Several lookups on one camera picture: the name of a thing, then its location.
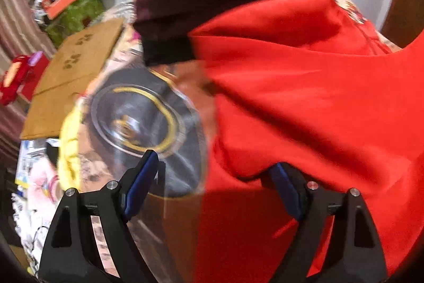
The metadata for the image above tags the green cloth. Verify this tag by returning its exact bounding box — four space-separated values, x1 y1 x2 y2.
45 0 107 48

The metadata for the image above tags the striped curtain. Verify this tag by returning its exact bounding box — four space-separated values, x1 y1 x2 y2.
0 0 57 164

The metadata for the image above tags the cardboard box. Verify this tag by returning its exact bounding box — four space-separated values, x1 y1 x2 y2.
20 18 125 140

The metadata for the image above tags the red garment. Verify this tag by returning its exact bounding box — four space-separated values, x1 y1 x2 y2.
187 0 424 283

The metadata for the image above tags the orange box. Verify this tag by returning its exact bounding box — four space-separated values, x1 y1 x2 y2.
46 0 82 20

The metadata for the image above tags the pile of papers and clutter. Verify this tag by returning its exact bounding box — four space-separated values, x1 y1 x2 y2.
10 137 67 273

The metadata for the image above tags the folded black garment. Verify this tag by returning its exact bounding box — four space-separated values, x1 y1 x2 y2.
142 36 196 66

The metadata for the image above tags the yellow beige fleece blanket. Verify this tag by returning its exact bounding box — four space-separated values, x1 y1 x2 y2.
58 101 87 186

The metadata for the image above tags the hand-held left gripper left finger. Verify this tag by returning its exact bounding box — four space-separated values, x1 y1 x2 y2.
37 149 160 283

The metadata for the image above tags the red plush toy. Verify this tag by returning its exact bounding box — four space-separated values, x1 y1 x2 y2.
0 51 50 106

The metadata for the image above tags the wooden door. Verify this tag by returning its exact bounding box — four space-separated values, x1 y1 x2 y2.
379 0 424 50

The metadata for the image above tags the folded maroon garment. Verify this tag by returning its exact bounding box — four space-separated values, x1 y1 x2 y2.
132 0 330 41

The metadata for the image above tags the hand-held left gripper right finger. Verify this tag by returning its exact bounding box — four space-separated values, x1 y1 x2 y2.
261 162 389 283

